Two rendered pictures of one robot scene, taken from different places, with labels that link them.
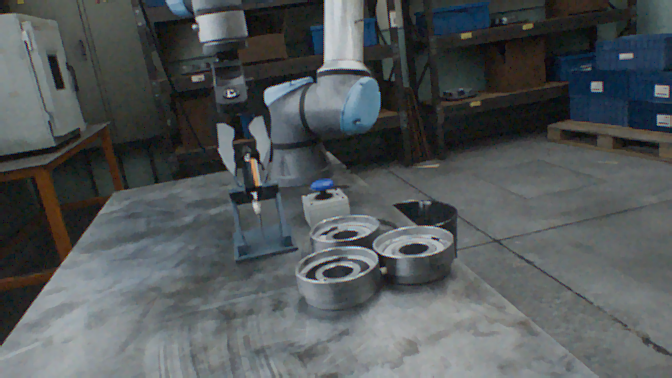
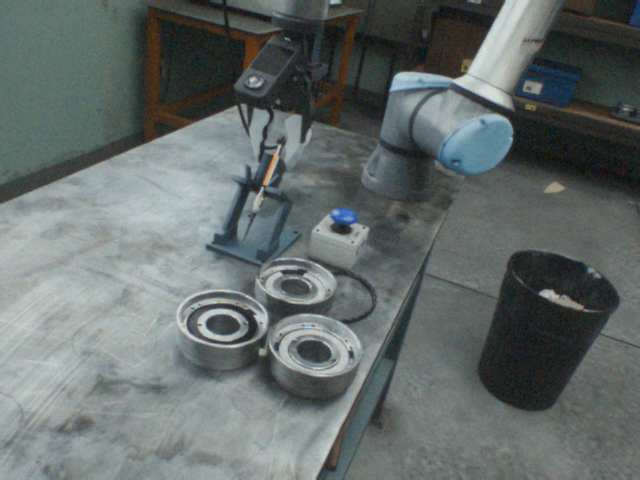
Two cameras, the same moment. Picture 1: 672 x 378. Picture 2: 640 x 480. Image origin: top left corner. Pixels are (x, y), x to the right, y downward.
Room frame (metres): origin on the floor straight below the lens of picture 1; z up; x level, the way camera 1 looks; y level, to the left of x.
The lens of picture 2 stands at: (0.19, -0.30, 1.25)
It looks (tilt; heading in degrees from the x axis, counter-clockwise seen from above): 29 degrees down; 26
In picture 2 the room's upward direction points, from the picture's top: 11 degrees clockwise
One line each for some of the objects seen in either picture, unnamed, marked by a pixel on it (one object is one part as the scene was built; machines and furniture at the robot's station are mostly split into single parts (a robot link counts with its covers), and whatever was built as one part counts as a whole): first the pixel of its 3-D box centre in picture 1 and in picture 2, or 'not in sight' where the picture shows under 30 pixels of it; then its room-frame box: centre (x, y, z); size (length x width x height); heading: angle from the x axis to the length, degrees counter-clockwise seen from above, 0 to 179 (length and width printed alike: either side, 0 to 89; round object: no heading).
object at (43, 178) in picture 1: (49, 212); (262, 77); (2.98, 1.65, 0.39); 1.50 x 0.62 x 0.78; 10
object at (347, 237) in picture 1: (345, 240); (294, 291); (0.74, -0.01, 0.82); 0.10 x 0.10 x 0.04
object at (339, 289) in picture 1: (338, 277); (222, 330); (0.61, 0.01, 0.82); 0.10 x 0.10 x 0.04
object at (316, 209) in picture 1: (325, 207); (340, 239); (0.90, 0.02, 0.82); 0.08 x 0.07 x 0.05; 10
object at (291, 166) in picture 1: (299, 158); (403, 163); (1.24, 0.07, 0.85); 0.15 x 0.15 x 0.10
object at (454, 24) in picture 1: (451, 20); not in sight; (4.63, -1.21, 1.11); 0.52 x 0.38 x 0.22; 100
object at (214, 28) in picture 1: (220, 30); (299, 1); (0.88, 0.14, 1.15); 0.08 x 0.08 x 0.05
